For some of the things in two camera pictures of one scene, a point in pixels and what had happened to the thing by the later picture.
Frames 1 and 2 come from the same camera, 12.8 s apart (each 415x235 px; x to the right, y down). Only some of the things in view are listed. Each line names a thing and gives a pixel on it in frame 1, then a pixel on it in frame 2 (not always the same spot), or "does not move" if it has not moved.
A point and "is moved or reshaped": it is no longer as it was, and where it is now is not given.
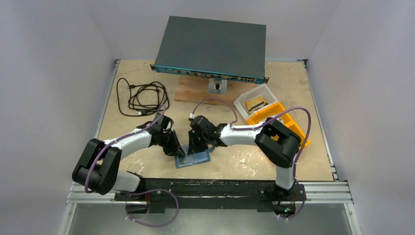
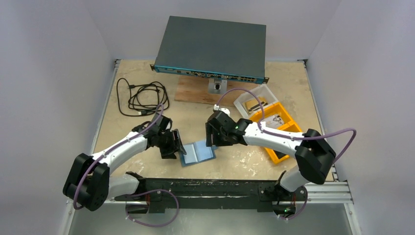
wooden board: x=191 y=90 does not move
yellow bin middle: x=277 y=108 does not move
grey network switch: x=213 y=49 does not move
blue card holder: x=193 y=158 is moved or reshaped
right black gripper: x=197 y=139 -> x=211 y=133
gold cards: x=250 y=105 does not move
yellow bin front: x=270 y=110 -> x=277 y=156
